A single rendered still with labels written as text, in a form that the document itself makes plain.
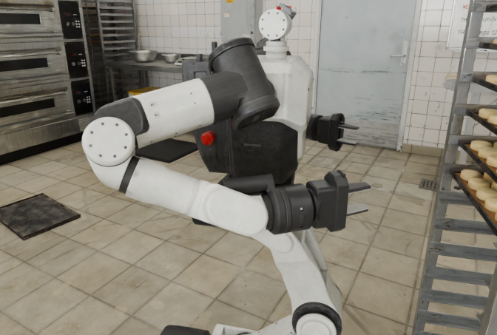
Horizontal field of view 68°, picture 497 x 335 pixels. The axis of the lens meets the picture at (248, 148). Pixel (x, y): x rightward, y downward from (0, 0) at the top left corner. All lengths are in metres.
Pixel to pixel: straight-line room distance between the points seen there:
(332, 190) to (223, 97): 0.26
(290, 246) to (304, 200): 0.35
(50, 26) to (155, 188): 4.13
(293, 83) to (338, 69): 3.71
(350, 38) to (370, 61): 0.34
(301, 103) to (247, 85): 0.19
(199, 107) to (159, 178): 0.14
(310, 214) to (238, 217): 0.14
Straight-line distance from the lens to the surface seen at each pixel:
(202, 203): 0.62
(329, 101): 4.61
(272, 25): 0.88
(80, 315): 2.18
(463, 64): 1.19
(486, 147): 1.15
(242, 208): 0.62
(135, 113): 0.63
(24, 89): 4.54
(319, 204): 0.70
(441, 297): 1.48
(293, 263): 1.06
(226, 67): 0.71
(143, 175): 0.63
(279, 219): 0.66
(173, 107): 0.65
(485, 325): 0.97
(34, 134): 4.65
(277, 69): 0.82
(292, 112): 0.83
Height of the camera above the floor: 1.37
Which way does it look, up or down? 19 degrees down
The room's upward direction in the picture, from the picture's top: straight up
